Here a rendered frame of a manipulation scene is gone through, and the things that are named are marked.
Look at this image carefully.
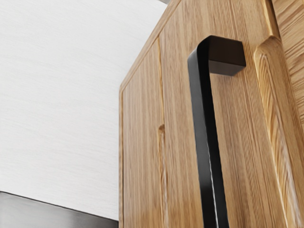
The wooden cabinet with black handle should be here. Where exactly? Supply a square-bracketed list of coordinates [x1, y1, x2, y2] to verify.
[118, 0, 304, 228]

